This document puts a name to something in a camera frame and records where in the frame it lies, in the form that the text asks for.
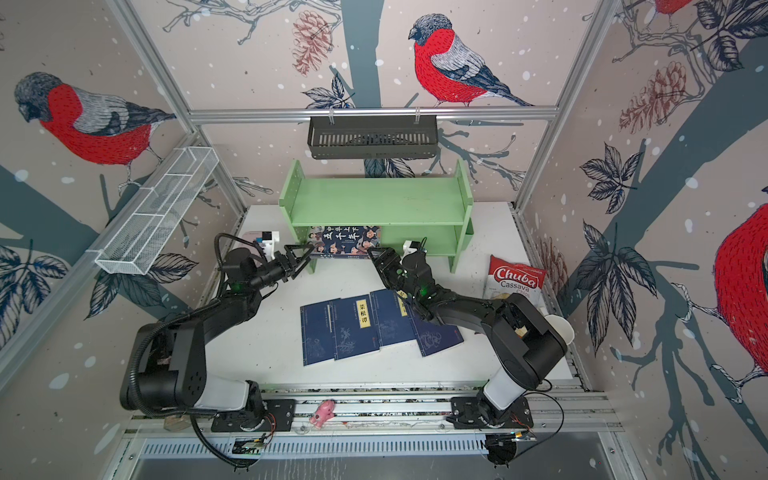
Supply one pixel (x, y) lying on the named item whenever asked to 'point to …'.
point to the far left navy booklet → (316, 333)
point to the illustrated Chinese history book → (344, 242)
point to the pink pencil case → (252, 235)
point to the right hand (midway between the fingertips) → (367, 259)
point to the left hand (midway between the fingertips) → (310, 254)
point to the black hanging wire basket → (372, 139)
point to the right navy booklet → (433, 337)
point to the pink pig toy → (324, 412)
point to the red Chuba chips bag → (504, 277)
